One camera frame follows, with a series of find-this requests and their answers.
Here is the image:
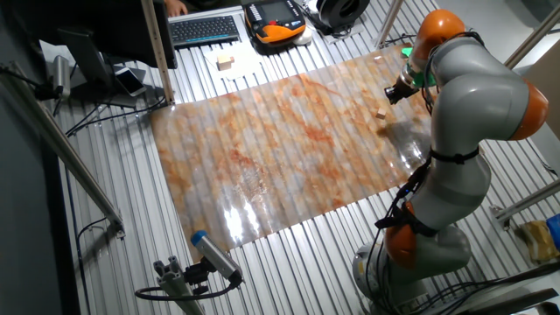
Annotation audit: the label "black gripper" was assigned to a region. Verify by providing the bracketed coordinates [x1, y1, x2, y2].
[383, 81, 417, 105]

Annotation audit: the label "person hand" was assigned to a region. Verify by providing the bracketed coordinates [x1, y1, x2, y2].
[164, 0, 189, 18]

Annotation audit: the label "white computer mouse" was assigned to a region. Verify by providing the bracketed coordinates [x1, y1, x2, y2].
[291, 26, 314, 46]

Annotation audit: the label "orange black teach pendant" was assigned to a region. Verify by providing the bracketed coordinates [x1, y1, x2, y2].
[243, 0, 307, 45]

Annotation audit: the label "orange marble pattern mat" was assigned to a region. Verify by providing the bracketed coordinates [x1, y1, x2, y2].
[150, 42, 434, 263]

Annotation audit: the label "white paper sheets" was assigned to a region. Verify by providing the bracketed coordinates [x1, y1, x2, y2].
[204, 41, 263, 81]

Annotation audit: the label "brown cardboard panel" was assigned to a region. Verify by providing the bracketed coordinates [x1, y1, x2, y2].
[522, 51, 560, 128]

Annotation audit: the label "black keyboard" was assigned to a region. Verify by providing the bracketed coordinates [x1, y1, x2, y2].
[168, 15, 241, 49]

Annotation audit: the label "yellow bag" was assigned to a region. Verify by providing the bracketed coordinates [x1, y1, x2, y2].
[520, 220, 560, 263]

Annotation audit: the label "blue bag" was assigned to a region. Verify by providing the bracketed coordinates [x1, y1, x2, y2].
[545, 213, 560, 250]

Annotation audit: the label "white smartphone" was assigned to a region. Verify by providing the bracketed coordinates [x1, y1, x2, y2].
[114, 66, 148, 97]

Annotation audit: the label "black computer monitor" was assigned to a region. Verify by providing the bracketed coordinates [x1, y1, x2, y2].
[8, 0, 179, 109]

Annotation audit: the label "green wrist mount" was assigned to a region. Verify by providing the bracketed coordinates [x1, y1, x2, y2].
[398, 45, 438, 91]

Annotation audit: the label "aluminium frame post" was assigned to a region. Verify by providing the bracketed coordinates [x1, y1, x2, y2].
[502, 3, 560, 71]
[374, 0, 406, 48]

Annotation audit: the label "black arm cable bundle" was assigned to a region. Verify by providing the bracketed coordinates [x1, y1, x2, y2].
[365, 30, 487, 314]

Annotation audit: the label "black cloth strap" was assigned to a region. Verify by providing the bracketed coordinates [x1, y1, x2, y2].
[374, 203, 438, 240]
[428, 146, 481, 165]

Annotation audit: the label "short aluminium frame beam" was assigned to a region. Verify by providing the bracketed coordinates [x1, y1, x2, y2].
[493, 178, 560, 224]

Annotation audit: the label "thick black floor cable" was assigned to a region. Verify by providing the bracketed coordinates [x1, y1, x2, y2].
[415, 262, 560, 314]

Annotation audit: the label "silver camera with blue end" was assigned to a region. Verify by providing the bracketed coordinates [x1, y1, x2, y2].
[190, 229, 244, 285]

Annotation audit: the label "tan upright frame post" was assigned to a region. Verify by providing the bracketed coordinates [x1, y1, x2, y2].
[140, 0, 176, 106]

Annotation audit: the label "black camera bracket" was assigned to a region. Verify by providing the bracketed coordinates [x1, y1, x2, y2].
[183, 256, 211, 295]

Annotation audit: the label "black desk cable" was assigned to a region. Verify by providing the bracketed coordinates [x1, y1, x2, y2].
[65, 94, 168, 137]

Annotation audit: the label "aluminium profile camera stand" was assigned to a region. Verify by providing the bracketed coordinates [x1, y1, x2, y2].
[152, 255, 207, 315]

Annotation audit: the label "black camera cable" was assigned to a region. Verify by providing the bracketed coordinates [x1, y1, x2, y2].
[134, 270, 244, 302]

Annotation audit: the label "silver cylinder camera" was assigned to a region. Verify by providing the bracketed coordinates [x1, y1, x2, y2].
[52, 54, 72, 98]

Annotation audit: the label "long aluminium frame beam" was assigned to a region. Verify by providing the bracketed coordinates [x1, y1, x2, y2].
[0, 60, 126, 240]

